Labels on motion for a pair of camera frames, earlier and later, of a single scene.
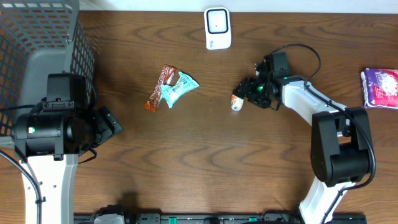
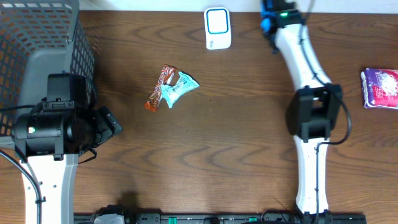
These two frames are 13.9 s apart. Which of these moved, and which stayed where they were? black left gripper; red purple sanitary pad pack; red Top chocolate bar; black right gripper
Moved: black right gripper
Stayed: red purple sanitary pad pack; red Top chocolate bar; black left gripper
